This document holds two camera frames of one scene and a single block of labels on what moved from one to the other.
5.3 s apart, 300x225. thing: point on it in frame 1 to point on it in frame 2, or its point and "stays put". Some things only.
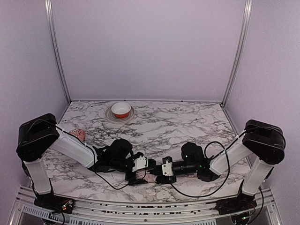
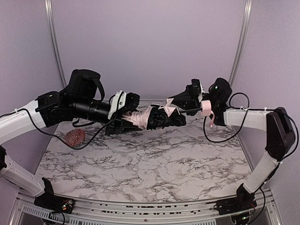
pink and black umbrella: x=151 y=176 to x=155 y=117
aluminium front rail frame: x=27 y=210 stays put
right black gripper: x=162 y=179 to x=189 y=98
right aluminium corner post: x=247 y=19 stays put
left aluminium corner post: x=56 y=51 stays put
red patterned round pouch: x=79 y=133 stays put
